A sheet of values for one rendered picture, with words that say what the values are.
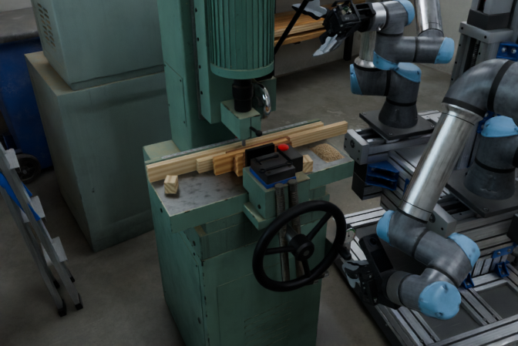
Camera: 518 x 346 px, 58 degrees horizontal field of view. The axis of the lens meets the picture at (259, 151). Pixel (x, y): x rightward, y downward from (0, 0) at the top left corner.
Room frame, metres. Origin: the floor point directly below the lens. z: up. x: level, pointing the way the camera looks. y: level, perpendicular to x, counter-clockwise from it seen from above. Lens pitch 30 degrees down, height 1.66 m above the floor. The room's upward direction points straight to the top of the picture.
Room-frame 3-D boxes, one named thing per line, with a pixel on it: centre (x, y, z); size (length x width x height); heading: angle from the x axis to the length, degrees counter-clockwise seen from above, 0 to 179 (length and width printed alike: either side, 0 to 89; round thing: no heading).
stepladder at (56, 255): (1.48, 0.96, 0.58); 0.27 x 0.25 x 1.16; 122
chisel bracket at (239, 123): (1.26, 0.05, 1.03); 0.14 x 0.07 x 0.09; 28
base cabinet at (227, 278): (1.35, 0.10, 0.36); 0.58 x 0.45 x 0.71; 28
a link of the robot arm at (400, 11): (1.34, -0.38, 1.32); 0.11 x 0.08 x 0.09; 118
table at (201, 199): (1.15, -0.01, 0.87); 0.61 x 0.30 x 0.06; 118
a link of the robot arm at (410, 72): (1.68, -0.55, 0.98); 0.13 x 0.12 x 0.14; 82
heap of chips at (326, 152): (1.28, -0.22, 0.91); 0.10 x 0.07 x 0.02; 28
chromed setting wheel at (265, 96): (1.42, 0.00, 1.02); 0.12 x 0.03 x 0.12; 28
